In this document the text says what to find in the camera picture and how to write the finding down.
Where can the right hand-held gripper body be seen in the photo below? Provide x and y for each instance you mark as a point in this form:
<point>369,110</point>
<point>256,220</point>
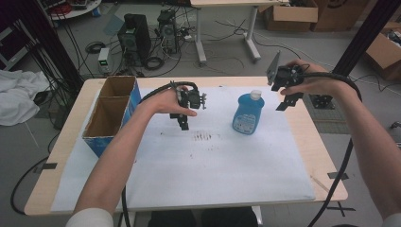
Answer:
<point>288,77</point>

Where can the blue liquid bottle white cap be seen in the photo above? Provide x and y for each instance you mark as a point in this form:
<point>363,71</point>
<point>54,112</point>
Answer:
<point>249,115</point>

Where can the black metal frame post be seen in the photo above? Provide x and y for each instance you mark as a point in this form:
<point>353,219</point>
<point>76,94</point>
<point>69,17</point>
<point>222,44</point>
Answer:
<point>53,41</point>
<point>362,38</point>

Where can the white-legged desk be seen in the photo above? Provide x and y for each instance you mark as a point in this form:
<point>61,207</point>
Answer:
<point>227,3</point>

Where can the blue cardboard box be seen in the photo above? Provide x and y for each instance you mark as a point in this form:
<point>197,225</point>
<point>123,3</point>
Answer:
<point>108,118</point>

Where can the round white table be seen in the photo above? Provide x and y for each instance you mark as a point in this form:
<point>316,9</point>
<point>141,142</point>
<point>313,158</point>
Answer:
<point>78,11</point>

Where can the person's white left sleeve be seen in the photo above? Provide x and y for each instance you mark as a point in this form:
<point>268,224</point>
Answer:
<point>90,218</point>

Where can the person's white sleeve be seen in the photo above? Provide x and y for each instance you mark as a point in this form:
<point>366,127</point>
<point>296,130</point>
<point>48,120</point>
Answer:
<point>392,220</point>
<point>90,218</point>

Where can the white power supply unit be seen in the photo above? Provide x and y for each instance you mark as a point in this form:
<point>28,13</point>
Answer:
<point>104,60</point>

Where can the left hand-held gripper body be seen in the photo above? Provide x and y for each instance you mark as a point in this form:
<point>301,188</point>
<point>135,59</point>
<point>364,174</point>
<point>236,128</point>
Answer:
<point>191,98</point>

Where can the person's right hand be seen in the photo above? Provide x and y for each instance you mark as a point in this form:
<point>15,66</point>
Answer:
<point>320,82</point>

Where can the brown cardboard box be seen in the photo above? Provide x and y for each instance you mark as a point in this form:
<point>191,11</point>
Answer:
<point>342,14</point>
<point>383,53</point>
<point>291,15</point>

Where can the black computer tower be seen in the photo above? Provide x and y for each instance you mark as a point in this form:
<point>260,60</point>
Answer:
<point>135,38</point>

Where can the white table mat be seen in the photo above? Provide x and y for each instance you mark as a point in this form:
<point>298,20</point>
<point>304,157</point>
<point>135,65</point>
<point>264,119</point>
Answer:
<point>214,170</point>

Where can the white cloth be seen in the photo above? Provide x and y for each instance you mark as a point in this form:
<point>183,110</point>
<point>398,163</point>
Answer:
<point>20,94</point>

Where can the black tape strip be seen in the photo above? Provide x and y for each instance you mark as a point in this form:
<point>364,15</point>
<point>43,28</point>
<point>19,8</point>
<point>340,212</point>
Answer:
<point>338,176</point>
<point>47,166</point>

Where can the person's legs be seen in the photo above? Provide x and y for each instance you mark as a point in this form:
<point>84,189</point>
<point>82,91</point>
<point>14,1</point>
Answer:
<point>220,218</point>

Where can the person's white right sleeve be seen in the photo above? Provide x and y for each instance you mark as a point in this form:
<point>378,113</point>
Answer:
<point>392,220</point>

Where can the black floor base plate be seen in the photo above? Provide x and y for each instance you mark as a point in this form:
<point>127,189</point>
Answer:
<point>321,101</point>

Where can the black tape cross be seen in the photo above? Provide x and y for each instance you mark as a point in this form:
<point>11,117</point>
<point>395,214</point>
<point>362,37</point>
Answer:
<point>340,208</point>

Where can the person's left hand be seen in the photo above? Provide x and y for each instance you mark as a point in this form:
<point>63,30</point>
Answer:
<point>165,102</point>

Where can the open computer tower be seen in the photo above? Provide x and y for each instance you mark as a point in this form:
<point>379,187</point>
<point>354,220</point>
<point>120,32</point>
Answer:
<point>167,30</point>

